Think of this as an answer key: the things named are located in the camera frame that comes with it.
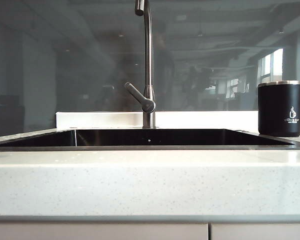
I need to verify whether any wide beige cabinet door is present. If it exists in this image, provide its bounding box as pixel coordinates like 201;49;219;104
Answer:
0;222;209;240

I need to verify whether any brushed steel gooseneck faucet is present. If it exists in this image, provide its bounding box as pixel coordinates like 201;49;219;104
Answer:
134;0;157;129

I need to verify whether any steel faucet lever handle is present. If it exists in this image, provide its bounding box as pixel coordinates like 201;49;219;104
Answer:
124;82;157;113

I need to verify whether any narrow beige cabinet door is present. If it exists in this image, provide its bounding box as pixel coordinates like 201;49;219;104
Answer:
210;222;300;240

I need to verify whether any black steel mug with logo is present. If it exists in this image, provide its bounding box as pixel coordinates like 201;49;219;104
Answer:
257;80;300;138

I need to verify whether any black undermount sink basin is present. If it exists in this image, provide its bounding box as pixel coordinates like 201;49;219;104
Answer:
0;128;297;152

